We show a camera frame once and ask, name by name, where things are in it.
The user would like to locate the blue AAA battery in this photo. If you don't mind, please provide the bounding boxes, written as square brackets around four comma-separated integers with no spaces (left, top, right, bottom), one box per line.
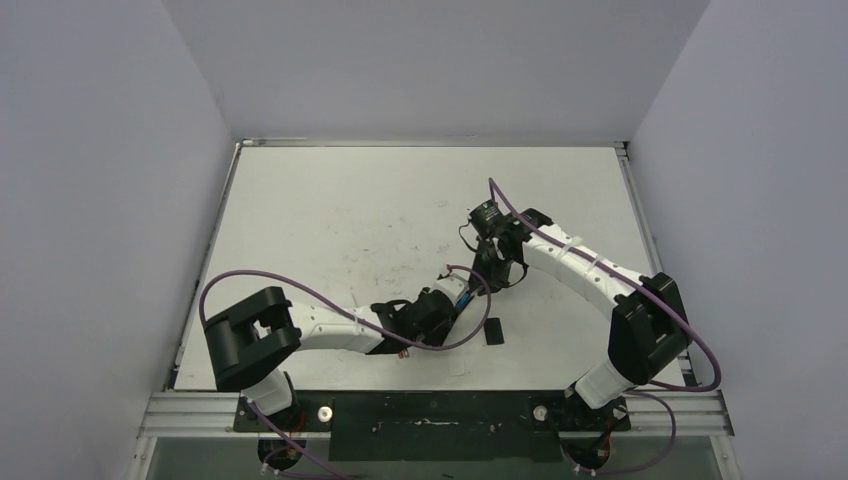
[455,292,473,312]

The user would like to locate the black battery cover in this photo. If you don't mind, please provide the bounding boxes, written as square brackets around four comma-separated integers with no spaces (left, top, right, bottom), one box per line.
[483,317,505,346]

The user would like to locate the white battery cover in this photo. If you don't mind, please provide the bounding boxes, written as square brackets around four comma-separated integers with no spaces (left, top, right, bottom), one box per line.
[448,357,466,377]

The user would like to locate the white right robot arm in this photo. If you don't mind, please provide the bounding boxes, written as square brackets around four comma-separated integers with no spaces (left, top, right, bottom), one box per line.
[468,200,692,429]

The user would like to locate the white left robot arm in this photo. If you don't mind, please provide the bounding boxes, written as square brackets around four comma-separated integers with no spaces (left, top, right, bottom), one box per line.
[204,279,468,431]

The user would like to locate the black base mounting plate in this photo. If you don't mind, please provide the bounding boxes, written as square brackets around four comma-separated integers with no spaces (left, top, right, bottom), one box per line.
[271,390,631,462]

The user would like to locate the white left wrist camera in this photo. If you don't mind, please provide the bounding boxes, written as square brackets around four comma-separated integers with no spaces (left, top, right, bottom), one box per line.
[432,276,467,303]

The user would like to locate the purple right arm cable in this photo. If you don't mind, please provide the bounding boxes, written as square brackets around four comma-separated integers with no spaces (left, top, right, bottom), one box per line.
[488,177,723,393]

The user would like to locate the aluminium rail frame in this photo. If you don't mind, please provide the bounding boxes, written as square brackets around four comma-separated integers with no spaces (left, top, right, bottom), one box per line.
[138,391,262,439]

